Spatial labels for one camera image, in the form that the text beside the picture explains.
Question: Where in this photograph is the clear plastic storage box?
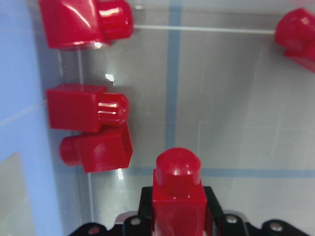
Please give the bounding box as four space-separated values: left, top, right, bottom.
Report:
48 0 315 236

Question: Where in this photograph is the red block far right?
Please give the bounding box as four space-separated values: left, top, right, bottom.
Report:
275 8 315 72

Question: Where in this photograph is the red block picked one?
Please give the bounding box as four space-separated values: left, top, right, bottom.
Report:
152 147 207 236

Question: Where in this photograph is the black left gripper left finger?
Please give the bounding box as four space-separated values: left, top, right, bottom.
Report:
138 186 153 236

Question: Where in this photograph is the red block pair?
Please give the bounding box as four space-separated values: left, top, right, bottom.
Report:
46 83 129 132
60 123 133 173

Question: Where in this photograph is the red block upper pair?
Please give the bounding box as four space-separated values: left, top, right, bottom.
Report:
46 83 129 132

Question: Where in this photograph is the blue plastic tray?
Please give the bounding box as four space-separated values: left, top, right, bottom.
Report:
0 0 63 236

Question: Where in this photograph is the red block lower pair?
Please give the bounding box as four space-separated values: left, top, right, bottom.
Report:
60 123 133 173

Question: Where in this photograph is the red block front corner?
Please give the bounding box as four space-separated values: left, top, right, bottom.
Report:
38 0 134 50

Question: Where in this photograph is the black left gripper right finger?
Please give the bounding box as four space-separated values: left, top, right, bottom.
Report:
204 186 223 231

